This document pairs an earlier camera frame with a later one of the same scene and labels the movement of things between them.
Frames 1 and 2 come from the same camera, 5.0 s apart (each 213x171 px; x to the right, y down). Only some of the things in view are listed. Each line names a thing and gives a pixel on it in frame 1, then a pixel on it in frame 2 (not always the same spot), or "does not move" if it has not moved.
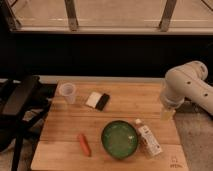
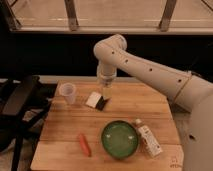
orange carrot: [85, 145] does not move
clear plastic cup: [68, 91] does not move
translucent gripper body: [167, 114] -> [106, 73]
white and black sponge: [97, 101] does not move
